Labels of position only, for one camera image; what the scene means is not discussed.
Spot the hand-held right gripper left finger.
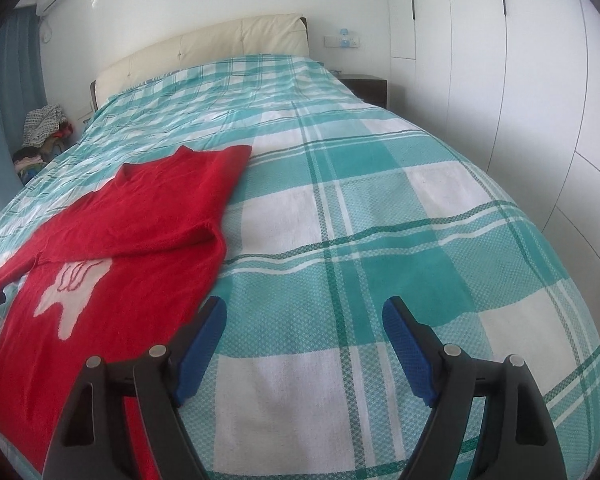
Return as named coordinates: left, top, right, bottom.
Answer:
left=41, top=296, right=228, bottom=480

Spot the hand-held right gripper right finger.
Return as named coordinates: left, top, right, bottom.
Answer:
left=382, top=296, right=569, bottom=480

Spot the red knit sweater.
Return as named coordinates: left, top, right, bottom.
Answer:
left=0, top=144, right=253, bottom=480

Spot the pile of clothes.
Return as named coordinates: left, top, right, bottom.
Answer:
left=12, top=104, right=76, bottom=184

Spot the bed with teal plaid cover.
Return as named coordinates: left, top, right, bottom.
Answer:
left=0, top=53, right=600, bottom=480

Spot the blue curtain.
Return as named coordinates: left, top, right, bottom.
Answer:
left=0, top=8, right=49, bottom=228

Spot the dark wooden nightstand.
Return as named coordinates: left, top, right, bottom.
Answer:
left=338, top=74, right=388, bottom=109

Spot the white wardrobe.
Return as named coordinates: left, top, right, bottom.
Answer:
left=385, top=0, right=600, bottom=306

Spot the cream padded headboard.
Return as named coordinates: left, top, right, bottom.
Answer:
left=90, top=13, right=311, bottom=112

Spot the wall socket with blue plug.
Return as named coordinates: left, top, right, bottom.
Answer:
left=324, top=28, right=361, bottom=50

